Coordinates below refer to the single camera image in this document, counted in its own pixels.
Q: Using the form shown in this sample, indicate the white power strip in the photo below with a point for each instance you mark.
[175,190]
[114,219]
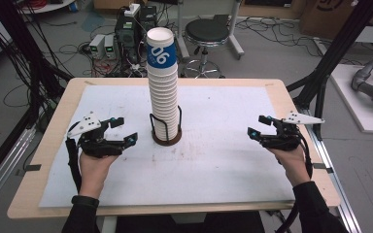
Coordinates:
[132,9]

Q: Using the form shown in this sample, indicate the black tape strip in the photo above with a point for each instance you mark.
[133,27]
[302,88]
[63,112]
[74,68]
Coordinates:
[322,167]
[32,167]

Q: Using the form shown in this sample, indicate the person's right hand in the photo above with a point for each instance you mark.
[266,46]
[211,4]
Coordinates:
[294,165]

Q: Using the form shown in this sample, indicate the black frame post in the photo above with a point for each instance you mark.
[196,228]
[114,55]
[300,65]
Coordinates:
[336,51]

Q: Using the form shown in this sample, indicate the white metal stand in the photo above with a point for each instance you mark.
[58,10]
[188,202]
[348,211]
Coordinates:
[236,39]

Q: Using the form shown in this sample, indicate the aluminium rail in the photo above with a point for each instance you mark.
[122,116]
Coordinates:
[346,207]
[3,168]

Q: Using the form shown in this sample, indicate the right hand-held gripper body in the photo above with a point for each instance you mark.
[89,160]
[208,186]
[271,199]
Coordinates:
[286,139]

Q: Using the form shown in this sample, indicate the stack of white paper cups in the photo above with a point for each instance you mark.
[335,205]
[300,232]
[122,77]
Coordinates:
[163,97]

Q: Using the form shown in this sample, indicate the white platform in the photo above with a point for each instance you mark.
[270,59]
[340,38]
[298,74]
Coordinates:
[356,106]

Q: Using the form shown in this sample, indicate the black wristband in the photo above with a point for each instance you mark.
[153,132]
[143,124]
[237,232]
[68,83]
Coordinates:
[84,201]

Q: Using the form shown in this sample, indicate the white foam mat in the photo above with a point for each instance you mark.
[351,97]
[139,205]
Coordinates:
[223,106]

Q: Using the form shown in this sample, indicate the black round stool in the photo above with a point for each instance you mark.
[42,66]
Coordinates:
[207,30]

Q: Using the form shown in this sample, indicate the person's lap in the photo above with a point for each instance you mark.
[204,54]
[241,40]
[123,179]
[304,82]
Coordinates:
[191,226]

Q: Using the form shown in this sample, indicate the cardboard box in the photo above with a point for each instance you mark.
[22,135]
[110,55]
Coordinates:
[336,16]

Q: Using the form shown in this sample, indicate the grey power supply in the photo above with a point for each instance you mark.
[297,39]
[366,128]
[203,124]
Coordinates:
[97,45]
[109,45]

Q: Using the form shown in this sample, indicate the wooden table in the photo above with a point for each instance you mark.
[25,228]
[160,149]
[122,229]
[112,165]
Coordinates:
[57,129]

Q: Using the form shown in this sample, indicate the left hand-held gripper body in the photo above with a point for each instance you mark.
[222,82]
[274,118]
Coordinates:
[94,145]

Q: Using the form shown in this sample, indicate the person's left hand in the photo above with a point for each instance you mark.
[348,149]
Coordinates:
[92,174]

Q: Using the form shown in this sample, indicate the black computer tower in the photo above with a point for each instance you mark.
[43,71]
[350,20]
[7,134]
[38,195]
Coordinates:
[128,39]

